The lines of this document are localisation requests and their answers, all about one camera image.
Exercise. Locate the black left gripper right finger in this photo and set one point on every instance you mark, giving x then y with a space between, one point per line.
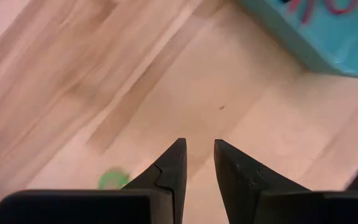
238 180

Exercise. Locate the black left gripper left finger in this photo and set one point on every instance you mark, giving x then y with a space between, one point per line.
172 168

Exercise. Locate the green rubber band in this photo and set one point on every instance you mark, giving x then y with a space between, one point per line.
113 180

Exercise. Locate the red rubber band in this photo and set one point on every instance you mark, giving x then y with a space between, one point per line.
308 12

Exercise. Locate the teal plastic bin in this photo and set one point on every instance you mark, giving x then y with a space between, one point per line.
346 40

